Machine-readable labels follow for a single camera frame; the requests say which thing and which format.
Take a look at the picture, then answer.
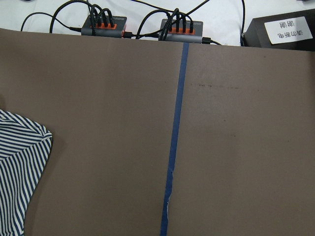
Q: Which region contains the striped polo shirt white collar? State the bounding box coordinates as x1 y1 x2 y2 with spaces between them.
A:
0 110 53 236

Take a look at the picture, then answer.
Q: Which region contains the usb hub orange far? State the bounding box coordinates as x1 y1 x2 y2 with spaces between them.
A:
81 16 127 38

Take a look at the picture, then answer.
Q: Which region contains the black box white label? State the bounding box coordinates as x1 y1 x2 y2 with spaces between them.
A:
243 9 315 52

